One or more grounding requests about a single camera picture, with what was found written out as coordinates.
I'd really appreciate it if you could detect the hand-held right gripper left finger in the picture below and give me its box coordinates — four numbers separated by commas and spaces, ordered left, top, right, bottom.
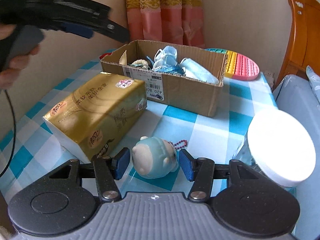
49, 147, 130, 203

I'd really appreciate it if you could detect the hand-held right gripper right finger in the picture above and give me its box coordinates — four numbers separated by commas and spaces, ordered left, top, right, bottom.
180, 149, 260, 202

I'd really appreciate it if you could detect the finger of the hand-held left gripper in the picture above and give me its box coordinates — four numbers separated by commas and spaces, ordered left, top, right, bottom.
32, 0, 131, 44
49, 21, 95, 39

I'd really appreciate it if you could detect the blue and white plush toy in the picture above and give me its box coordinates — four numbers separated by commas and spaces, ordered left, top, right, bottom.
132, 136, 189, 179

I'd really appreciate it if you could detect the cardboard box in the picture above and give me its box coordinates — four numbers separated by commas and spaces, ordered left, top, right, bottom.
100, 39, 228, 117

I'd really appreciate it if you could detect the blue face mask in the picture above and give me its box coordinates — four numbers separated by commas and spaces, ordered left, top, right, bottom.
152, 46, 178, 71
179, 57, 219, 84

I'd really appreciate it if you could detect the blue tassel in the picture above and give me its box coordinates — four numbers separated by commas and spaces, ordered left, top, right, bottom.
127, 55, 187, 77

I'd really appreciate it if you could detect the person's left hand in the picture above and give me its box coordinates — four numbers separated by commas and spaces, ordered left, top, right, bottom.
0, 26, 41, 90

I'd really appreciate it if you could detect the blue checkered tablecloth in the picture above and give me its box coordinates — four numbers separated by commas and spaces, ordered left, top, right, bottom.
0, 52, 279, 198

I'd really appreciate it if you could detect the gold tissue pack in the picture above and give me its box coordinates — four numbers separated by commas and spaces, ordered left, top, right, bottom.
42, 72, 148, 162

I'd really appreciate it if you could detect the pink curtain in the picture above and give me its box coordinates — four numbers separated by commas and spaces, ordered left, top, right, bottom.
124, 0, 205, 49

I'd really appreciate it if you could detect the clear jar with white lid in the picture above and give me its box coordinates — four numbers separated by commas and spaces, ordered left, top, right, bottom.
235, 109, 317, 188

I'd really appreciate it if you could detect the rainbow pop bubble toy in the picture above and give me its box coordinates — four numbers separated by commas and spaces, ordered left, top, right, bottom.
204, 48, 260, 82

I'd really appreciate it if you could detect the bed with blue sheet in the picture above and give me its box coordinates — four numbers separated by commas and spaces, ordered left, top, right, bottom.
272, 75, 320, 240

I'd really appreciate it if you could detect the blue floral pillow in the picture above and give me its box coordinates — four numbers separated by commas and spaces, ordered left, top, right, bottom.
306, 65, 320, 105

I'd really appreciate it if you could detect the wooden headboard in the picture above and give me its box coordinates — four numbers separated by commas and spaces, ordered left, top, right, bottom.
277, 0, 320, 80

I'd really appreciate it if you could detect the black cable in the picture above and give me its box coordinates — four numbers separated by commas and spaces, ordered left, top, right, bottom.
0, 89, 16, 178

